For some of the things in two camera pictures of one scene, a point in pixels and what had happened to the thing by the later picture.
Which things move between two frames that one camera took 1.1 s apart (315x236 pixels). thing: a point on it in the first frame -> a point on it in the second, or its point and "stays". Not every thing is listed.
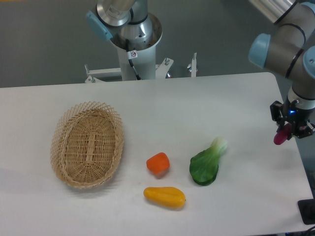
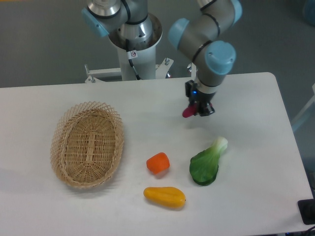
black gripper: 290,112 -> 204,106
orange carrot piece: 159,163 stays
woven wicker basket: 87,144 stays
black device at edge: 307,210 stays
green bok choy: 204,166 stays
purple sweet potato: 283,135 -> 190,110
